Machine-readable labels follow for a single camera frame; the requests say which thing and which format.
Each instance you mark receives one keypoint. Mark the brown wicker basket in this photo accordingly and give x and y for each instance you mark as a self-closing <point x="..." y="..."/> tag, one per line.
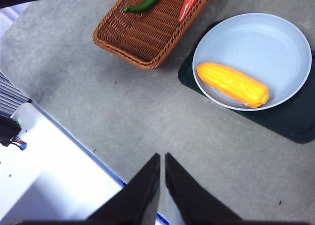
<point x="147" y="35"/>

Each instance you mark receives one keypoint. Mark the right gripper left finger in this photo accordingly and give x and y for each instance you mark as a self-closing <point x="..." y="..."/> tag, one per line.
<point x="140" y="200"/>

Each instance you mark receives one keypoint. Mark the green pepper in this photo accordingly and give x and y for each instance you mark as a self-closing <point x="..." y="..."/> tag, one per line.
<point x="147" y="2"/>

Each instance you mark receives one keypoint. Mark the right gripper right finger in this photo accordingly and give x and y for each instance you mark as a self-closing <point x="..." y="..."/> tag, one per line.
<point x="192" y="202"/>

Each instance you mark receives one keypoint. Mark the orange toy carrot green leaves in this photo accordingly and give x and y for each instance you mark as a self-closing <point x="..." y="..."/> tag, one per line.
<point x="190" y="3"/>

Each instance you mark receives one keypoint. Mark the black cutting board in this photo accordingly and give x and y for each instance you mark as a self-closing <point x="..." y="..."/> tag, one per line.
<point x="290" y="119"/>

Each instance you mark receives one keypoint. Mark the yellow corn cob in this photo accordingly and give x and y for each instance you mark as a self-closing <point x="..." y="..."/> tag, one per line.
<point x="231" y="83"/>

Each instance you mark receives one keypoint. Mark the blue round plate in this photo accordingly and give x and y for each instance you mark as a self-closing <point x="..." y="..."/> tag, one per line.
<point x="258" y="42"/>

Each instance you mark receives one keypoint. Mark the grey ribbed panel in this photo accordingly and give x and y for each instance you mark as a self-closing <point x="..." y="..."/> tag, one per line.
<point x="9" y="97"/>

